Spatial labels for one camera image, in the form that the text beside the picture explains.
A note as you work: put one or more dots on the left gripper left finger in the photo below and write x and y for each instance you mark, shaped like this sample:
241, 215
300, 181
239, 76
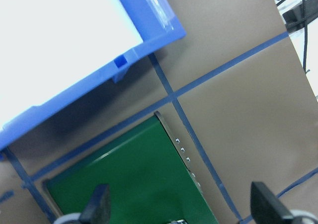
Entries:
98, 208

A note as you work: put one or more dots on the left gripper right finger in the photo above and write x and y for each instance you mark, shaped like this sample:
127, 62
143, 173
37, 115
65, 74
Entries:
266, 208

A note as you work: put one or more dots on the yellow push button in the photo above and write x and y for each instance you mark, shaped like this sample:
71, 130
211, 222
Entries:
179, 221

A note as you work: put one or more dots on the green conveyor belt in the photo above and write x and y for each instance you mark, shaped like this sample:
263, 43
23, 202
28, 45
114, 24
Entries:
148, 174

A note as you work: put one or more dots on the white foam pad left bin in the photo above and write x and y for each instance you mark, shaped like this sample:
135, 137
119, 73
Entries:
48, 45

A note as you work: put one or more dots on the left blue plastic bin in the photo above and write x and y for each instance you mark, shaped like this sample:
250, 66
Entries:
157, 25

